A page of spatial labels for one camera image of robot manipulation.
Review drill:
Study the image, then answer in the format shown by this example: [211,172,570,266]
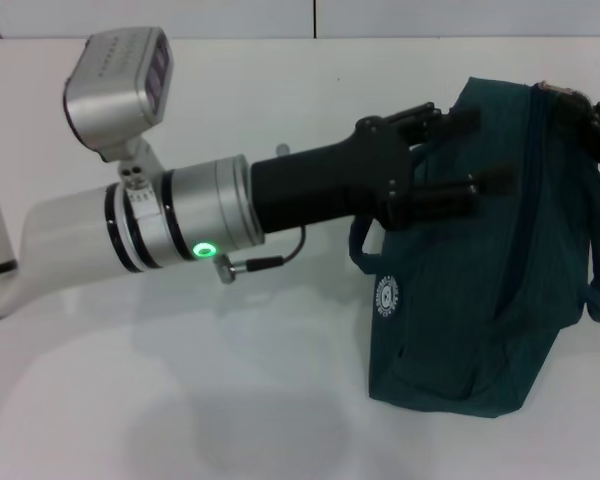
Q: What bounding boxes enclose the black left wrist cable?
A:
[213,224,308,285]

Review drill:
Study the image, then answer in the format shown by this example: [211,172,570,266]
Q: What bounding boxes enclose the dark teal insulated lunch bag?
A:
[348,75,600,417]

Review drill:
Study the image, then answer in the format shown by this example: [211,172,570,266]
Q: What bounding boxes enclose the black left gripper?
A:
[249,101,516,237]

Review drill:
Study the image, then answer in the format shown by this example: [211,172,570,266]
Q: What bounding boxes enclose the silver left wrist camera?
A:
[63,28,176,180]

